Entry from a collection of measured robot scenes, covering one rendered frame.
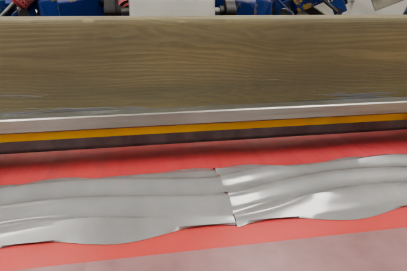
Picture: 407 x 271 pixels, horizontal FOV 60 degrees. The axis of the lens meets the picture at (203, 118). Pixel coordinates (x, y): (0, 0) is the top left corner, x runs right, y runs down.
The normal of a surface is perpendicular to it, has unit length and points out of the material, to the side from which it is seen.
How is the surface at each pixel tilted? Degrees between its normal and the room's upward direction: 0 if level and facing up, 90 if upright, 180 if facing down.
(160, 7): 74
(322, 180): 18
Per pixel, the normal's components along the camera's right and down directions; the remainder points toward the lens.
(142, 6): 0.16, 0.30
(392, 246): 0.00, -0.95
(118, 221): 0.12, -0.65
